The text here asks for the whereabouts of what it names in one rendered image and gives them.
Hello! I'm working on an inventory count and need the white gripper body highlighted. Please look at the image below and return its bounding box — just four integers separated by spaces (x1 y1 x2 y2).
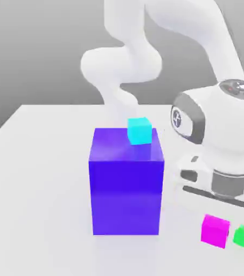
174 180 244 230

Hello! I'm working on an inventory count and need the large blue box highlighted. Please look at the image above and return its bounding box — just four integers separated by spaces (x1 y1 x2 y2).
88 127 165 236

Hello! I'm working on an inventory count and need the small magenta cube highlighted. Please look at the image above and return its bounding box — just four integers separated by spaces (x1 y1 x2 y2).
200 213 231 249

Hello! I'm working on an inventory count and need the small cyan cube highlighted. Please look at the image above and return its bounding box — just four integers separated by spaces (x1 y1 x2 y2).
127 117 153 146

